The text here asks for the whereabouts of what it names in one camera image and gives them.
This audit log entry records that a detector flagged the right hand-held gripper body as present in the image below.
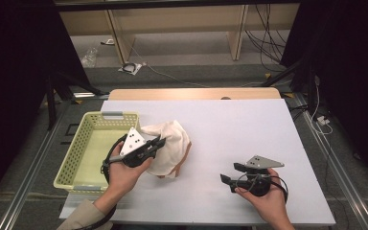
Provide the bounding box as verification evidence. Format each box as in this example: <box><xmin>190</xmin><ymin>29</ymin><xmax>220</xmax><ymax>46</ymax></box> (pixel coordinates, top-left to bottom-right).
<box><xmin>233</xmin><ymin>154</ymin><xmax>286</xmax><ymax>197</ymax></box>

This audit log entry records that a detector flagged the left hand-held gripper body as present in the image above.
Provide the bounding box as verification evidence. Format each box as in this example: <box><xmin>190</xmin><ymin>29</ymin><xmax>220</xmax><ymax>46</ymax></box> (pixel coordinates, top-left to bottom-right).
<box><xmin>119</xmin><ymin>126</ymin><xmax>157</xmax><ymax>169</ymax></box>

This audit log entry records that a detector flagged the cream undershirt with tan trim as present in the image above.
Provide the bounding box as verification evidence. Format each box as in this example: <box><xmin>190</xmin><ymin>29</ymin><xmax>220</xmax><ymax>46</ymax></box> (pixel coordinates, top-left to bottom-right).
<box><xmin>139</xmin><ymin>119</ymin><xmax>193</xmax><ymax>179</ymax></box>

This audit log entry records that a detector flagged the pale green perforated plastic basket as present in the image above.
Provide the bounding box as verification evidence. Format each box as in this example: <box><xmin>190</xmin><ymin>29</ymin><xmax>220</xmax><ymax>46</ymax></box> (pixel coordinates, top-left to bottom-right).
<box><xmin>53</xmin><ymin>110</ymin><xmax>142</xmax><ymax>195</ymax></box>

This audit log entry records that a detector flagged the person's left hand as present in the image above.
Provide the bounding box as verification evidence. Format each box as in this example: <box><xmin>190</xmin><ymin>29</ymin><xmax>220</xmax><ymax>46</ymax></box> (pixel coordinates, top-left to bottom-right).
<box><xmin>105</xmin><ymin>141</ymin><xmax>154</xmax><ymax>206</ymax></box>

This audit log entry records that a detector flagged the person's right hand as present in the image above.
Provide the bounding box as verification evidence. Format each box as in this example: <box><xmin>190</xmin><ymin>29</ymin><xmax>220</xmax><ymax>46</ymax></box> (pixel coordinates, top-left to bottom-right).
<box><xmin>235</xmin><ymin>168</ymin><xmax>293</xmax><ymax>224</ymax></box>

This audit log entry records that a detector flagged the white power adapter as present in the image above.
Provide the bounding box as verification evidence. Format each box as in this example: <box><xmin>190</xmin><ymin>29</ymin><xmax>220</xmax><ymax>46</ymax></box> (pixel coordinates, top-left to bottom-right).
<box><xmin>315</xmin><ymin>115</ymin><xmax>331</xmax><ymax>127</ymax></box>

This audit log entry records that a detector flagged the black stand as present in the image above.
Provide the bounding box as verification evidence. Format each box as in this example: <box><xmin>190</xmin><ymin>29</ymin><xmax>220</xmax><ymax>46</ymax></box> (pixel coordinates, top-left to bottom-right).
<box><xmin>261</xmin><ymin>57</ymin><xmax>319</xmax><ymax>120</ymax></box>
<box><xmin>43</xmin><ymin>70</ymin><xmax>109</xmax><ymax>131</ymax></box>

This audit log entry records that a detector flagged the clear plastic bag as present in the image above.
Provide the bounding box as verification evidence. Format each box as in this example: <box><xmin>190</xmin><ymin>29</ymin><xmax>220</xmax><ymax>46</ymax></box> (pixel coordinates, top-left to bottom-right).
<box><xmin>80</xmin><ymin>47</ymin><xmax>99</xmax><ymax>69</ymax></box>

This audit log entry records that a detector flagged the light wooden desk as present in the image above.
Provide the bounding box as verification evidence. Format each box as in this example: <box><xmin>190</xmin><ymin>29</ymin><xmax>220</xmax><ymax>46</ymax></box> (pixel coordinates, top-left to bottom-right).
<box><xmin>53</xmin><ymin>0</ymin><xmax>301</xmax><ymax>65</ymax></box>

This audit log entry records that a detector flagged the black curtain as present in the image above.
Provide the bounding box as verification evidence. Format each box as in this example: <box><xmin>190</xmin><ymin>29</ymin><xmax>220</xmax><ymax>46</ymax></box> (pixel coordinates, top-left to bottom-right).
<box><xmin>279</xmin><ymin>0</ymin><xmax>368</xmax><ymax>195</ymax></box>
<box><xmin>0</xmin><ymin>0</ymin><xmax>92</xmax><ymax>214</ymax></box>

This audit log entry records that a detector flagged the black crossbar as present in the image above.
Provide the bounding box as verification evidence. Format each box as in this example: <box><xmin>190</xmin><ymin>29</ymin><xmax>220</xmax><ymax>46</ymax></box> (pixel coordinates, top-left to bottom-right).
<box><xmin>52</xmin><ymin>0</ymin><xmax>301</xmax><ymax>12</ymax></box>

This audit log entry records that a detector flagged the thin grey wire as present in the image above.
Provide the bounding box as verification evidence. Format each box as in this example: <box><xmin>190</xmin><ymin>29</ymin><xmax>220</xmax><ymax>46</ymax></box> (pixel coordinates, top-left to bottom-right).
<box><xmin>236</xmin><ymin>172</ymin><xmax>265</xmax><ymax>194</ymax></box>

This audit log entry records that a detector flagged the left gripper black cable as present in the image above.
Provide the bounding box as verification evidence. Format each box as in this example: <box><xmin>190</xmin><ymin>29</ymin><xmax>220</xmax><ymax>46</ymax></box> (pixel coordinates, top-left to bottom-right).
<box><xmin>73</xmin><ymin>133</ymin><xmax>129</xmax><ymax>230</ymax></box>

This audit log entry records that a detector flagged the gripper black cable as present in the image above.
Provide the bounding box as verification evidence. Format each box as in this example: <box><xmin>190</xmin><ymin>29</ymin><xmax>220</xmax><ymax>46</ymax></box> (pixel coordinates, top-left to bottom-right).
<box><xmin>73</xmin><ymin>133</ymin><xmax>129</xmax><ymax>230</ymax></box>
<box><xmin>269</xmin><ymin>174</ymin><xmax>289</xmax><ymax>204</ymax></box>

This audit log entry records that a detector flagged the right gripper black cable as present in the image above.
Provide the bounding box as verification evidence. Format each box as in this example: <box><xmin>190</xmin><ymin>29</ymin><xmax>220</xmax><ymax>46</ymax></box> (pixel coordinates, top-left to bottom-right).
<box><xmin>269</xmin><ymin>174</ymin><xmax>289</xmax><ymax>204</ymax></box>

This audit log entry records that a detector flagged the white floor cable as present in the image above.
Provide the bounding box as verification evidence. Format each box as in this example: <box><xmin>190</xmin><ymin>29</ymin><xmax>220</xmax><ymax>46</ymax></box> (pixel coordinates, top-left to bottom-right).
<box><xmin>128</xmin><ymin>44</ymin><xmax>212</xmax><ymax>89</ymax></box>

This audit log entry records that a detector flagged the bagged black cable coil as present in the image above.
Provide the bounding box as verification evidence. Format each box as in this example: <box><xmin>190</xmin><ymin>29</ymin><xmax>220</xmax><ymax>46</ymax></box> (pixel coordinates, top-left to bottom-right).
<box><xmin>118</xmin><ymin>61</ymin><xmax>144</xmax><ymax>77</ymax></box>

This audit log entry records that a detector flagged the metal floor rail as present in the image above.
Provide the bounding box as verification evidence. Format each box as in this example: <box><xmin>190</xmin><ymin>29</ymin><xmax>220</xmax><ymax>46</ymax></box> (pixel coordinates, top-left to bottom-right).
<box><xmin>293</xmin><ymin>93</ymin><xmax>368</xmax><ymax>230</ymax></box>
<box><xmin>0</xmin><ymin>103</ymin><xmax>68</xmax><ymax>230</ymax></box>

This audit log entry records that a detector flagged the white adapter cable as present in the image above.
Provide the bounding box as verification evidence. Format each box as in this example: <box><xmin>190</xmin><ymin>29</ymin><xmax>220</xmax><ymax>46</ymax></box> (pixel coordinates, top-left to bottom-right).
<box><xmin>309</xmin><ymin>76</ymin><xmax>334</xmax><ymax>136</ymax></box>

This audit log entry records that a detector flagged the black cable bundle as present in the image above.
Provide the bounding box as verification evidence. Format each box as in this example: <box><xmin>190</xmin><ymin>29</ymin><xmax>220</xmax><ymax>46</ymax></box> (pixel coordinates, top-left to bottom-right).
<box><xmin>244</xmin><ymin>3</ymin><xmax>291</xmax><ymax>73</ymax></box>

